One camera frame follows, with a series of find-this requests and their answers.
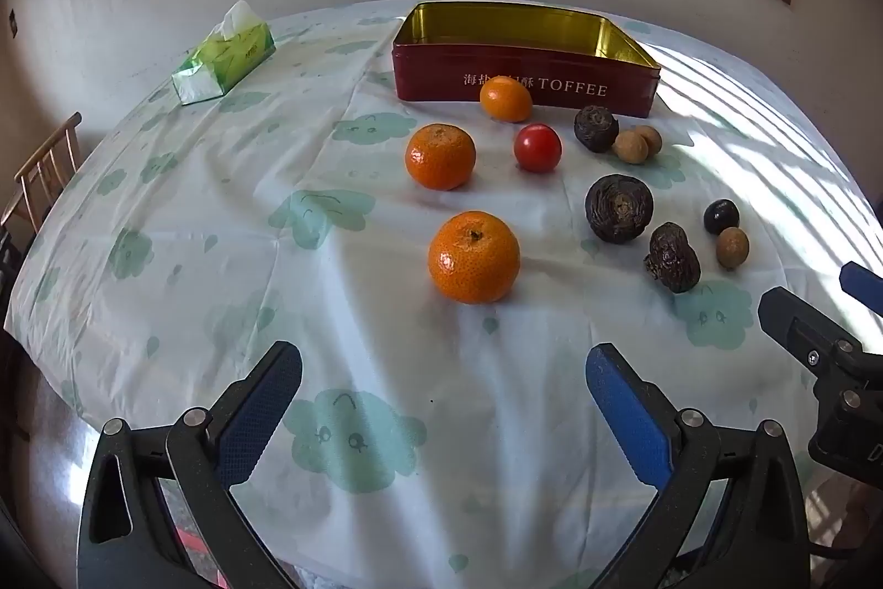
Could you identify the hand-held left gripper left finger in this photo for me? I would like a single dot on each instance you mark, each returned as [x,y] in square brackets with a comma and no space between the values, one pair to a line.
[265,396]

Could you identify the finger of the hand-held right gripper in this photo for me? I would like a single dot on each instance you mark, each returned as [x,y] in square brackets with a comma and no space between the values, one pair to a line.
[866,285]
[793,320]

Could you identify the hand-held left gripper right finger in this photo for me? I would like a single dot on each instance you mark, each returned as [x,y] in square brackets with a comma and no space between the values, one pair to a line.
[628,409]

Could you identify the tan longan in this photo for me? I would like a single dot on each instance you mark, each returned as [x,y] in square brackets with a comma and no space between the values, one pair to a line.
[732,247]
[652,138]
[630,148]

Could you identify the small black round fruit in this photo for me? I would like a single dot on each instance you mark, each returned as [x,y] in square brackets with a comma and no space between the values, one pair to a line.
[721,216]

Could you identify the large dark water chestnut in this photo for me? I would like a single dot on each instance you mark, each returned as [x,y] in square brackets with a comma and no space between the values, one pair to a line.
[619,209]

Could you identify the round mandarin orange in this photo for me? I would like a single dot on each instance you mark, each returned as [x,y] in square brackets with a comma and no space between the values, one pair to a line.
[441,156]
[474,258]

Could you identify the red tomato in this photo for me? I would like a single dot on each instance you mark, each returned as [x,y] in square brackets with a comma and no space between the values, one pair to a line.
[537,147]

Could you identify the small oval orange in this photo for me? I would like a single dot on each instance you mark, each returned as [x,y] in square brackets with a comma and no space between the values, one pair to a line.
[507,99]

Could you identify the red metal tin box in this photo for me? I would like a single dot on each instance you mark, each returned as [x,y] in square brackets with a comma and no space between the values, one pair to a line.
[524,58]

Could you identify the white cloud-print tablecloth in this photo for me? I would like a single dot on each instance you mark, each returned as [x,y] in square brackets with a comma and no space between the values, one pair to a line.
[276,285]

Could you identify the wooden chair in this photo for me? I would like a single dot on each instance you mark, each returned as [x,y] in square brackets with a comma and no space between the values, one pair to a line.
[45,161]

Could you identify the green tissue box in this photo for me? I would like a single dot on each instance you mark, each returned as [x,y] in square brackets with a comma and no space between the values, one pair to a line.
[224,54]

